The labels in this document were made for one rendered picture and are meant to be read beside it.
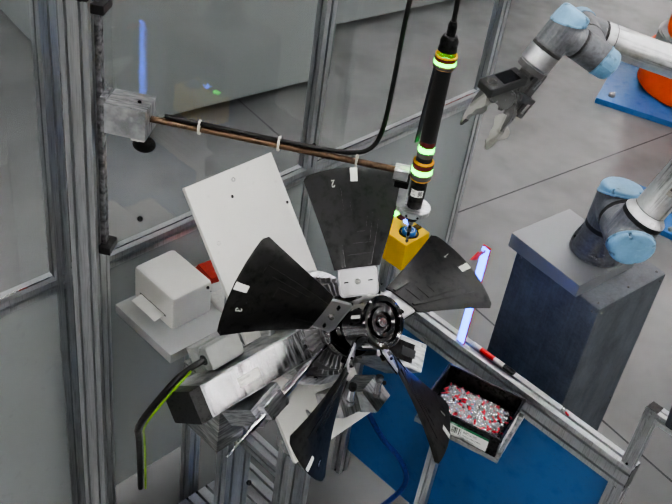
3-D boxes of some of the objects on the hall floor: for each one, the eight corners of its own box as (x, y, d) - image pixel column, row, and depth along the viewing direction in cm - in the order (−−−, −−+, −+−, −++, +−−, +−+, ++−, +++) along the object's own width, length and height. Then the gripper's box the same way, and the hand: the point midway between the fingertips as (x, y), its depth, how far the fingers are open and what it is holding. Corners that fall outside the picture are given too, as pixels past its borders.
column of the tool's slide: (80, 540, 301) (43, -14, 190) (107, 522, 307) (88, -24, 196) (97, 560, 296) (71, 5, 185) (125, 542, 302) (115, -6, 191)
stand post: (209, 549, 304) (230, 264, 233) (232, 534, 310) (259, 250, 238) (219, 559, 302) (242, 274, 230) (241, 543, 307) (271, 260, 236)
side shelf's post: (179, 498, 317) (186, 308, 266) (189, 492, 320) (198, 302, 268) (187, 506, 315) (195, 316, 264) (196, 500, 318) (207, 310, 266)
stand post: (258, 601, 293) (286, 390, 236) (280, 583, 298) (313, 374, 241) (268, 611, 290) (299, 401, 234) (290, 593, 296) (325, 384, 239)
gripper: (564, 90, 222) (506, 161, 230) (522, 52, 230) (467, 122, 238) (547, 82, 216) (487, 155, 224) (505, 43, 223) (448, 115, 231)
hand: (473, 133), depth 228 cm, fingers open, 8 cm apart
